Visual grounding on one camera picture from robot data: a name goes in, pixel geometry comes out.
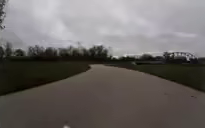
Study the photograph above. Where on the row of trees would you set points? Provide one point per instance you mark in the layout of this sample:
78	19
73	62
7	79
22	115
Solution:
66	52

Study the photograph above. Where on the dark green grass field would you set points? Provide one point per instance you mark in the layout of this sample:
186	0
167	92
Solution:
26	75
186	73

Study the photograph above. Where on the grey paved path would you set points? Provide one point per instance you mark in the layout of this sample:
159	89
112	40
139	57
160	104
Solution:
106	100

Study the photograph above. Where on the arched bridge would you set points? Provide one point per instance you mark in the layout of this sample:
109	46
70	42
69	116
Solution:
180	56

